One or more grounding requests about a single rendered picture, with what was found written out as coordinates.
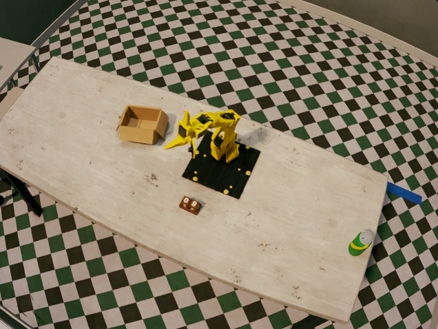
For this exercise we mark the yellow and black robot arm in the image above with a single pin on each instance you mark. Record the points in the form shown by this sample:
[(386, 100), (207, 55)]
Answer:
[(223, 122)]

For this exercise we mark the green drink can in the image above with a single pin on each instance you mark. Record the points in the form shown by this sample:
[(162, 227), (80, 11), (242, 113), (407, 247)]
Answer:
[(361, 242)]

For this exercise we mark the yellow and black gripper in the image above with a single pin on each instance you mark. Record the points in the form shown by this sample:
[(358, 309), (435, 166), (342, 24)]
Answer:
[(185, 135)]

